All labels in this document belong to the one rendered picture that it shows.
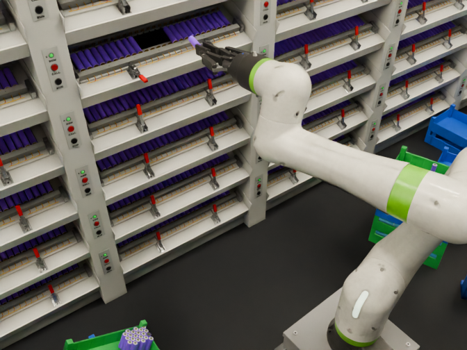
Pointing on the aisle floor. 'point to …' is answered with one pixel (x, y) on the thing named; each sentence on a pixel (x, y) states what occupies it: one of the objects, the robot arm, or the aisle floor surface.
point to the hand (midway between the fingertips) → (206, 51)
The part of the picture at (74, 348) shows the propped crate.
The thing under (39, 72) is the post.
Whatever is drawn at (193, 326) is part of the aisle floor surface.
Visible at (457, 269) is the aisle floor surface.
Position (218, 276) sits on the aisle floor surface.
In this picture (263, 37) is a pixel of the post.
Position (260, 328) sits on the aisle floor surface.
